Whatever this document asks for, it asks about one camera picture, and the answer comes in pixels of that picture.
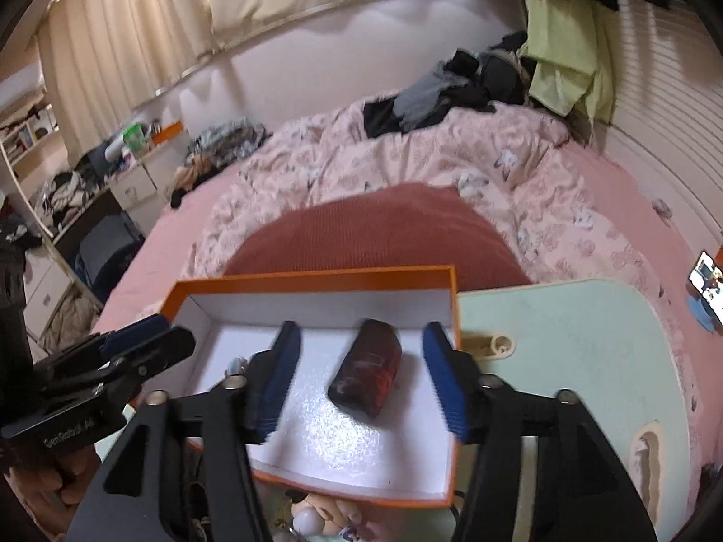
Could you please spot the dark red packet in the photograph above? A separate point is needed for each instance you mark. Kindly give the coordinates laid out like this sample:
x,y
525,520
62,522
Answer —
x,y
364,372

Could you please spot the flat orange box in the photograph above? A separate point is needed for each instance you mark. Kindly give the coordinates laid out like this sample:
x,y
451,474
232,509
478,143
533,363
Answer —
x,y
169,132

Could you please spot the smartphone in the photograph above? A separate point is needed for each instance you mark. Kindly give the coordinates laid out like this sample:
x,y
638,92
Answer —
x,y
709,285

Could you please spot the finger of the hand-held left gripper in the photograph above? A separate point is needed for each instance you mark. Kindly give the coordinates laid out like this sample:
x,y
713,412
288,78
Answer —
x,y
152,350
135,330

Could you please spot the white shelf unit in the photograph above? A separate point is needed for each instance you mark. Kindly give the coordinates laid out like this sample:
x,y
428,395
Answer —
x,y
34,141

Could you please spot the toy figure with black hat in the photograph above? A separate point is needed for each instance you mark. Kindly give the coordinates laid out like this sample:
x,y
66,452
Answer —
x,y
325,511

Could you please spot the red pillow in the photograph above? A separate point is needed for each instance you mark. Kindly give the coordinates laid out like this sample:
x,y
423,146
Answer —
x,y
367,231

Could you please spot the dark suitcase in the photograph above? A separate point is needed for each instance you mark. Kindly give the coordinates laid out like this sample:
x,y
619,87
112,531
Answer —
x,y
107,248

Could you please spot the blue phone stand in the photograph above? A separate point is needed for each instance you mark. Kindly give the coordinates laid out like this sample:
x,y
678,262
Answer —
x,y
700,313

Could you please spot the patterned clothes pile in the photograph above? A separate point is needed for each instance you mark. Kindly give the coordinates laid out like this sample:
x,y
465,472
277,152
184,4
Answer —
x,y
226,141

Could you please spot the light green hanging cloth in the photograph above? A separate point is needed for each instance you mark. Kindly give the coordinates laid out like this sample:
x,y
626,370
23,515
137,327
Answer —
x,y
559,56

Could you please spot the beige curtain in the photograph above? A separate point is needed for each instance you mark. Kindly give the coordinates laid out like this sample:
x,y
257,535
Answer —
x,y
141,22

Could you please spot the green-lidded container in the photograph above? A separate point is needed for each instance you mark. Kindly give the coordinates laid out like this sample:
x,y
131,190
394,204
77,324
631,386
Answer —
x,y
135,138

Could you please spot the orange cardboard box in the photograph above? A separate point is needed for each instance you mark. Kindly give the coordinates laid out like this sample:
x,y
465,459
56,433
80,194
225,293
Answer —
x,y
350,451

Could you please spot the white bedside drawer cabinet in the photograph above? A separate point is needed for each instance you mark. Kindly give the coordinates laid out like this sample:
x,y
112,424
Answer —
x,y
135,186

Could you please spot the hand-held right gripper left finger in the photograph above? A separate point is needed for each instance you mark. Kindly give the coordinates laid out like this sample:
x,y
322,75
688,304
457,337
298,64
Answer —
x,y
279,378

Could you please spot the pile of dark clothes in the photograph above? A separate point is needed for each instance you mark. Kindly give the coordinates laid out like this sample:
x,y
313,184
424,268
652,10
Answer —
x,y
440,90

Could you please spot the pink bed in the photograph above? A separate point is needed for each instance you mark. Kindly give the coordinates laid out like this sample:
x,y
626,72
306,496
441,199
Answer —
x,y
621,203

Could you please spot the pale green folding table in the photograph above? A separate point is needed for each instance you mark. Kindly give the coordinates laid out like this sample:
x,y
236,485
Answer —
x,y
565,339

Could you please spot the person's left hand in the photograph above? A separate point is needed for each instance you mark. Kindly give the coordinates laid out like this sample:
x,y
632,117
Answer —
x,y
56,480

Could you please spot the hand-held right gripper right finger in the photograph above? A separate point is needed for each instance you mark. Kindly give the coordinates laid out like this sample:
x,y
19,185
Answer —
x,y
446,384

